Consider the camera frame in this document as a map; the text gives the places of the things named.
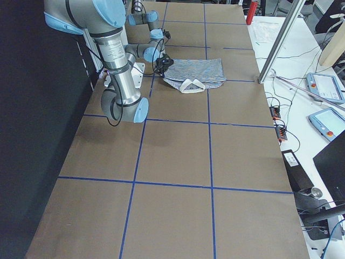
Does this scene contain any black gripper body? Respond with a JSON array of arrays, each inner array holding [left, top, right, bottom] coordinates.
[[156, 57, 168, 71]]

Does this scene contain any striped polo shirt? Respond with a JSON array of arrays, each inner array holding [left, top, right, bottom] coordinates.
[[163, 58, 226, 93]]

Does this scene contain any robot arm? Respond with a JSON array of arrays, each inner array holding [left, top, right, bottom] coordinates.
[[127, 1, 164, 40], [44, 1, 165, 123]]

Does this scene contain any red bottle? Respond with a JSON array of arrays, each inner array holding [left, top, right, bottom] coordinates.
[[246, 0, 258, 25]]

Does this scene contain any plastic bag on desk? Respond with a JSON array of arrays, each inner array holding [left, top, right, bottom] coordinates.
[[249, 21, 282, 50]]

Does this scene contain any orange connector block upper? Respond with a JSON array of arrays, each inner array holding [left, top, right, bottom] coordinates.
[[269, 106, 281, 120]]

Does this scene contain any orange connector block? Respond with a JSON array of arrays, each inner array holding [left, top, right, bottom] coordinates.
[[275, 125, 287, 142], [269, 106, 281, 120]]

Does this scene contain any orange connector block lower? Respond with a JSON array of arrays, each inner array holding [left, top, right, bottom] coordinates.
[[275, 125, 287, 142]]

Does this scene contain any upper teach pendant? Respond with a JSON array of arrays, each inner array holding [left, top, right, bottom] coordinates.
[[306, 73, 344, 105]]

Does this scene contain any teach pendant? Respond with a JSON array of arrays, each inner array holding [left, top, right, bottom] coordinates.
[[308, 107, 344, 142], [306, 73, 344, 105]]

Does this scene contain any wooden board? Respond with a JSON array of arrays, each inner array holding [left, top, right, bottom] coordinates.
[[319, 22, 345, 67]]

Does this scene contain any lower teach pendant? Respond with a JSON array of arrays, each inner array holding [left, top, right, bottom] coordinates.
[[308, 107, 344, 142]]

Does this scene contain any black box with label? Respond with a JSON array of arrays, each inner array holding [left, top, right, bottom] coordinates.
[[282, 149, 314, 192]]

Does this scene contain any black monitor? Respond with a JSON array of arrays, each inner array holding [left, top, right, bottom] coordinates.
[[313, 132, 344, 199]]

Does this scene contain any silver round knob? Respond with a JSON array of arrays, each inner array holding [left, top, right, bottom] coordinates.
[[310, 187, 323, 199]]

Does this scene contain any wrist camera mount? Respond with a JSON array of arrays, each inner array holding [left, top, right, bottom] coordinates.
[[163, 30, 171, 40], [161, 53, 174, 69]]

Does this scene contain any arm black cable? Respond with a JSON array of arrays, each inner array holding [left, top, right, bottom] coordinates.
[[88, 37, 165, 127]]

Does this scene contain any aluminium frame post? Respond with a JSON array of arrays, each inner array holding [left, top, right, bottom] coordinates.
[[258, 0, 306, 84]]

